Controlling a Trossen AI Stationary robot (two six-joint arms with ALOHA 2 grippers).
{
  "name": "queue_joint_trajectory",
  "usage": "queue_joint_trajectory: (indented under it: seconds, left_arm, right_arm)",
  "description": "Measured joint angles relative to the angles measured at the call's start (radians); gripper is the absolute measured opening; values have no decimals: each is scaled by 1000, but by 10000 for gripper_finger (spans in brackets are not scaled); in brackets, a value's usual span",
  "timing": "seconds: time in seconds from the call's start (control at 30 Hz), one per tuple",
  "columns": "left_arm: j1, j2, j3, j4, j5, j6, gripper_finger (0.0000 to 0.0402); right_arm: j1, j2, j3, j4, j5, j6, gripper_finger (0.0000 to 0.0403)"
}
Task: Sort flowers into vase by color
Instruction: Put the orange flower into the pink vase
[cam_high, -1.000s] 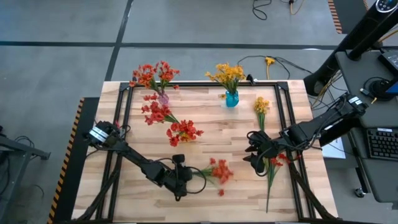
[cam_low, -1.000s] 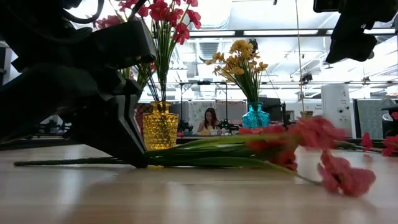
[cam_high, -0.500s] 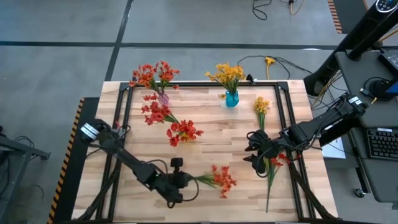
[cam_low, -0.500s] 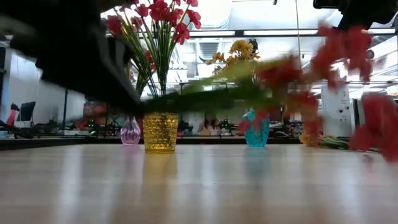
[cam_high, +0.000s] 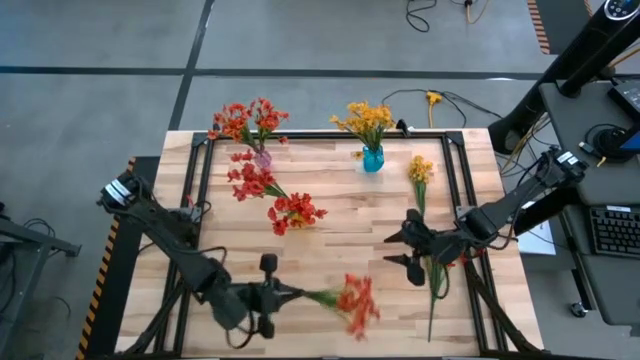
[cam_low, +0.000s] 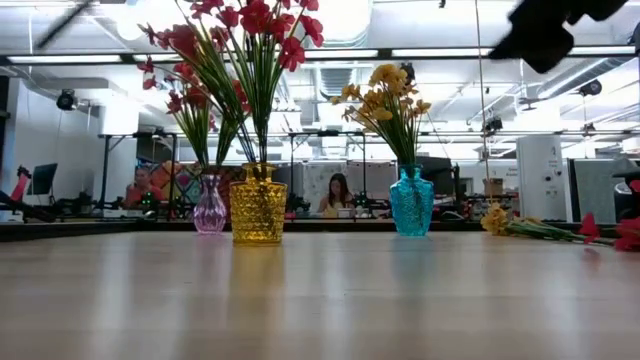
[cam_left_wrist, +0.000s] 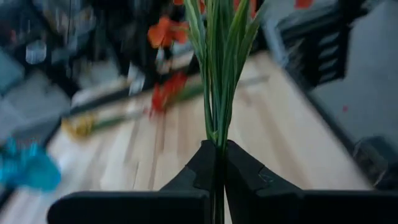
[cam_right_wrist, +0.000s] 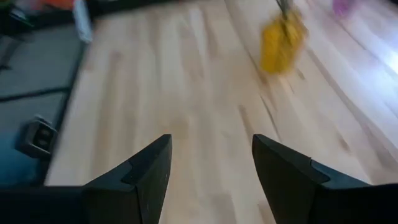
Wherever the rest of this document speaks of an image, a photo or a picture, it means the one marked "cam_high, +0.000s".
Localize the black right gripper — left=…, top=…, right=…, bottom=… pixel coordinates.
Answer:
left=383, top=209, right=466, bottom=287

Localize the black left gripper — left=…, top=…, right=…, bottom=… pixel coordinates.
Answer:
left=247, top=252, right=305, bottom=340

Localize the teal glass vase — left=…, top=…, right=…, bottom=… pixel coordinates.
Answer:
left=362, top=144, right=386, bottom=174

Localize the white paper sheet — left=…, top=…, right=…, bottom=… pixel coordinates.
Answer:
left=514, top=199, right=558, bottom=257

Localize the black angled support beam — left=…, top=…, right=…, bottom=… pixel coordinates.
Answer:
left=512, top=179, right=584, bottom=237

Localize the black hazard-edged platform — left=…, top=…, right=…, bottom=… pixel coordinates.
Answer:
left=74, top=155, right=162, bottom=360

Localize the grey desk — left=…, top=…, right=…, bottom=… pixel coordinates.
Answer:
left=538, top=79, right=640, bottom=329

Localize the black keyboard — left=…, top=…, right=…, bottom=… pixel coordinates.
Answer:
left=589, top=205, right=640, bottom=259

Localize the black round desk device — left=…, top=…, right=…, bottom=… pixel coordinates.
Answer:
left=582, top=123, right=632, bottom=164

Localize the grey metal cart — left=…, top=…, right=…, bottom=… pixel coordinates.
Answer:
left=0, top=199, right=84, bottom=360

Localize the black tower fan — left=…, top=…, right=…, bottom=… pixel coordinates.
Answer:
left=487, top=0, right=640, bottom=156

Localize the orange black hazard tape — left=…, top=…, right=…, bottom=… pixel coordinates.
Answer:
left=525, top=0, right=553, bottom=55

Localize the black desk pole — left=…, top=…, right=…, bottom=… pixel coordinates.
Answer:
left=558, top=29, right=640, bottom=99

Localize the black laptop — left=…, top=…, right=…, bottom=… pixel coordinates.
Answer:
left=607, top=79, right=640, bottom=121

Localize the black floor cable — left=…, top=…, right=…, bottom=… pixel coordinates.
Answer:
left=381, top=88, right=469, bottom=129
left=404, top=0, right=439, bottom=34

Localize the yellow extension plug cable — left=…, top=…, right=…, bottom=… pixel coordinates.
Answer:
left=425, top=89, right=444, bottom=129

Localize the yellow and black cable bundle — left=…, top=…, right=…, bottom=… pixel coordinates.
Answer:
left=499, top=112, right=561, bottom=179

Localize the yellow floor cable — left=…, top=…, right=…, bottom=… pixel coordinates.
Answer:
left=464, top=0, right=492, bottom=25

